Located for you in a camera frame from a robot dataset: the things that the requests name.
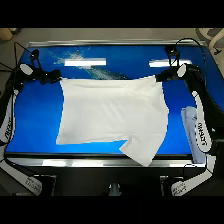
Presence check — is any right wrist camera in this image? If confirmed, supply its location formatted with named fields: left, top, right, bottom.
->
left=165, top=45, right=180, bottom=67

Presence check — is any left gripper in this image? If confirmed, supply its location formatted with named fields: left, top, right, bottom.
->
left=41, top=69, right=63, bottom=84

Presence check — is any light blue garment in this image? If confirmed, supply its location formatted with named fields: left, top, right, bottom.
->
left=180, top=106, right=205, bottom=165

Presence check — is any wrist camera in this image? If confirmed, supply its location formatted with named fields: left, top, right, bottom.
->
left=30, top=49, right=42, bottom=69
left=165, top=45, right=180, bottom=67

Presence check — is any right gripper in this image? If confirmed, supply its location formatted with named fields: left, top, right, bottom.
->
left=155, top=68, right=173, bottom=83

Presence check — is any silver frame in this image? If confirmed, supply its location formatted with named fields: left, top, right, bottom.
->
left=5, top=39, right=214, bottom=197

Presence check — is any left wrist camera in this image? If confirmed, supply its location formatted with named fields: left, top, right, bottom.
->
left=30, top=49, right=42, bottom=69

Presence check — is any white T-shirt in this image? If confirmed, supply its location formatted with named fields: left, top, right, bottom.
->
left=55, top=75, right=170, bottom=168

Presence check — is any black cable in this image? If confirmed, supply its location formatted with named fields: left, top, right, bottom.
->
left=174, top=37, right=209, bottom=101
left=12, top=41, right=34, bottom=73

